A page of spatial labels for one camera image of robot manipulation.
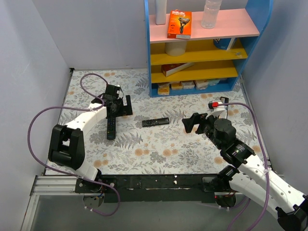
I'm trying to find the large black remote control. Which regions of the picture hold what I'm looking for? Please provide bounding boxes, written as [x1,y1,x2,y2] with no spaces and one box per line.
[106,117,116,141]

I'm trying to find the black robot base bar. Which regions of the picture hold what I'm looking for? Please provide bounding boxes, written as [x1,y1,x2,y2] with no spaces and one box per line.
[75,174,236,207]

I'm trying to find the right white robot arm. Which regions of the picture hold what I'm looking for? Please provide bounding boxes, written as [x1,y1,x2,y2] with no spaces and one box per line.
[182,113,308,231]

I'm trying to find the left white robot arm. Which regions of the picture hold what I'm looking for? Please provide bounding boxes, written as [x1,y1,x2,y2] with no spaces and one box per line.
[48,84,133,193]

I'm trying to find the small slim black remote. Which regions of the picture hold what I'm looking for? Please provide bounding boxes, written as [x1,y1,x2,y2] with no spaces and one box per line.
[142,117,170,128]

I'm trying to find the black battery package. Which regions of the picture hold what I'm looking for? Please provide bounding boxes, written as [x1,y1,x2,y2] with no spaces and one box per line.
[218,96,229,119]

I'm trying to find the light blue small box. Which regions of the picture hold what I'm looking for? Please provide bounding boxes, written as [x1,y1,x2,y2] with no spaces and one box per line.
[208,78,220,86]

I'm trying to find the yellow small box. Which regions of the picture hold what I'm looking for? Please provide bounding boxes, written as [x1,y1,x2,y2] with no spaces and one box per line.
[157,84,170,96]

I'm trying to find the floral table mat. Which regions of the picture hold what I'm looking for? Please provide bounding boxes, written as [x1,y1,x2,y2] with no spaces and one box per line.
[59,69,262,174]

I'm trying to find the red white long box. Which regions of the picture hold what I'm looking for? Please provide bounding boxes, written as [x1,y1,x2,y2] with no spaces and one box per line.
[161,63,195,77]

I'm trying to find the blue shelf unit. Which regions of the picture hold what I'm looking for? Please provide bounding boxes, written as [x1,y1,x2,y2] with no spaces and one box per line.
[143,0,274,98]

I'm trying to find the white cylinder container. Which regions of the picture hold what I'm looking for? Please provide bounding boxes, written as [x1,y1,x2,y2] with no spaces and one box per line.
[165,41,187,57]

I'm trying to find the blue white packet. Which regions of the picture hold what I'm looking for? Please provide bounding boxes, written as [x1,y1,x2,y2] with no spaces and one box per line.
[213,38,237,50]

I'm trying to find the orange razor box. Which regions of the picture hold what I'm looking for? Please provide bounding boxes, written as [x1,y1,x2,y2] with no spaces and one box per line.
[167,10,192,39]

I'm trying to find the white tall bottle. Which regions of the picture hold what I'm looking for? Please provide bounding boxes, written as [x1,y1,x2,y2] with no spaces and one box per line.
[155,0,167,25]

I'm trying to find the clear plastic bottle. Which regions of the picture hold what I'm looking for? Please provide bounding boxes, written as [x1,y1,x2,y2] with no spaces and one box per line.
[201,0,222,29]

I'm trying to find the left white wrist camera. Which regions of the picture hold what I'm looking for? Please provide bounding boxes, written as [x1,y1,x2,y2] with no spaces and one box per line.
[115,85,124,99]

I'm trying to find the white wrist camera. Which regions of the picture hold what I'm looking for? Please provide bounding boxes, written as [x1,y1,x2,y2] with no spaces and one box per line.
[207,101,224,118]
[115,85,124,99]

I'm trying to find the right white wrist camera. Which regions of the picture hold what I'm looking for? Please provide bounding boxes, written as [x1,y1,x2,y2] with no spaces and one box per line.
[207,101,224,118]

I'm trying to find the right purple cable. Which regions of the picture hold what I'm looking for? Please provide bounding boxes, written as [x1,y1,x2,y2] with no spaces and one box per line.
[218,102,271,231]

